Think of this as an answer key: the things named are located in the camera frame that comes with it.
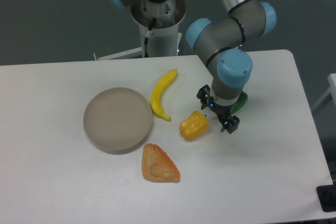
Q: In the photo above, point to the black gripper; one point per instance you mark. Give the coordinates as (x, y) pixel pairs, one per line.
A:
(221, 107)

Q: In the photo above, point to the yellow bell pepper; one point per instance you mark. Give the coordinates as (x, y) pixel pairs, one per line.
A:
(194, 126)

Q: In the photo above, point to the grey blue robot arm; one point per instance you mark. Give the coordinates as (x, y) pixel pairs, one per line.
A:
(217, 45)

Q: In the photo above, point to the green bell pepper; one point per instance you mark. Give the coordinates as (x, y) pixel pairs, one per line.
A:
(241, 101)

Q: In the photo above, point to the yellow banana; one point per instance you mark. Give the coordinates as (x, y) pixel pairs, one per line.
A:
(157, 92)

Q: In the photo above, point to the golden pastry turnover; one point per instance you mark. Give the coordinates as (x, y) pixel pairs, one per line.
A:
(157, 166)

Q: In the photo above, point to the beige round plate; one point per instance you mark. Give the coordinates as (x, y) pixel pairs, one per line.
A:
(118, 120)

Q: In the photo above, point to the white table at right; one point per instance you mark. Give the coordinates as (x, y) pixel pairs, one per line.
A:
(326, 97)

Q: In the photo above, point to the black device at table edge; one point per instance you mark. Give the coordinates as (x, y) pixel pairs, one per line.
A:
(326, 195)

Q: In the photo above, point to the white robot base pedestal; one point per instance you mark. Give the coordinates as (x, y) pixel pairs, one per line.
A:
(158, 28)

